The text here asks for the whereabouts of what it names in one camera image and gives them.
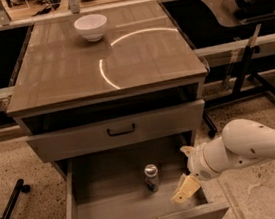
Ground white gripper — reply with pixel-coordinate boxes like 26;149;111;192
171;144;219;204

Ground silver redbull can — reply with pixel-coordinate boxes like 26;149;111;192
144;164;159;192

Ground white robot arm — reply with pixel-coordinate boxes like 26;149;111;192
171;119;275;204

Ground closed upper drawer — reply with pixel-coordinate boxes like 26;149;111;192
28;99;204;163

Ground open lower wooden drawer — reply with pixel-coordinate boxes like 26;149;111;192
66;136;229;219

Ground grey wooden drawer cabinet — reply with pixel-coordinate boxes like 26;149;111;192
7;1;207;176

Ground rolling side table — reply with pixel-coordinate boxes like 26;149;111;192
187;0;275;140

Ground white ceramic bowl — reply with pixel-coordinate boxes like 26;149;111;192
74;14;108;42

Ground black stand leg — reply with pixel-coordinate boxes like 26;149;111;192
0;178;30;219

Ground black drawer handle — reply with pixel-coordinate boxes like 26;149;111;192
106;123;136;137

